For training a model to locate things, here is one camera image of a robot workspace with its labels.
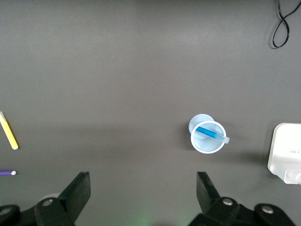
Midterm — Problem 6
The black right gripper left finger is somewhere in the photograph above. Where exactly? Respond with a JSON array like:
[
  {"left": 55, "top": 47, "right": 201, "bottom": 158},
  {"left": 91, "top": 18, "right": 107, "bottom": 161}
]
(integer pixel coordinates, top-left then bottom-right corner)
[{"left": 0, "top": 171, "right": 92, "bottom": 226}]

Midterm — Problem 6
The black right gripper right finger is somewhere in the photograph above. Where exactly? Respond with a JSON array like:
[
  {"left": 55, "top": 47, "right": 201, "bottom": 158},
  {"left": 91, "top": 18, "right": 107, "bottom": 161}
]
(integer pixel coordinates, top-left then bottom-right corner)
[{"left": 188, "top": 171, "right": 297, "bottom": 226}]

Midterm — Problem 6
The blue marker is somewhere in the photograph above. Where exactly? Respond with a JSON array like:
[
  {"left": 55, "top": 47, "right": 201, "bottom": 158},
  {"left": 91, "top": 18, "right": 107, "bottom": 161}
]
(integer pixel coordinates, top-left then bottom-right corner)
[{"left": 196, "top": 126, "right": 230, "bottom": 145}]

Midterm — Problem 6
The light blue plastic cup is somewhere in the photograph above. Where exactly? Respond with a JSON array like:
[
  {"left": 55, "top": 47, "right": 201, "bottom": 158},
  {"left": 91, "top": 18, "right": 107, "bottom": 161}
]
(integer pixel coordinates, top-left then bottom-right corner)
[{"left": 188, "top": 113, "right": 227, "bottom": 154}]

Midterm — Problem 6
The yellow marker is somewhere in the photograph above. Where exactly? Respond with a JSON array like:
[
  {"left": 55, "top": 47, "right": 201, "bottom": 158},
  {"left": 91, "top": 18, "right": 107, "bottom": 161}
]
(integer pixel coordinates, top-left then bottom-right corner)
[{"left": 0, "top": 111, "right": 19, "bottom": 151}]

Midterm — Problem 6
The white stand with pole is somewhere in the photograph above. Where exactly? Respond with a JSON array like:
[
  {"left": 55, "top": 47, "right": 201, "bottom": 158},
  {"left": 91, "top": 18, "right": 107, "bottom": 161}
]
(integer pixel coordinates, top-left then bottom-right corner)
[{"left": 267, "top": 122, "right": 301, "bottom": 185}]

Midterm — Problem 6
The loose black cable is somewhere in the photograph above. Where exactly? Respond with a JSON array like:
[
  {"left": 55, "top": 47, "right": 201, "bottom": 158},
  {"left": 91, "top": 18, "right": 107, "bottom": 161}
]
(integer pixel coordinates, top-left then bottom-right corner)
[{"left": 270, "top": 0, "right": 301, "bottom": 49}]

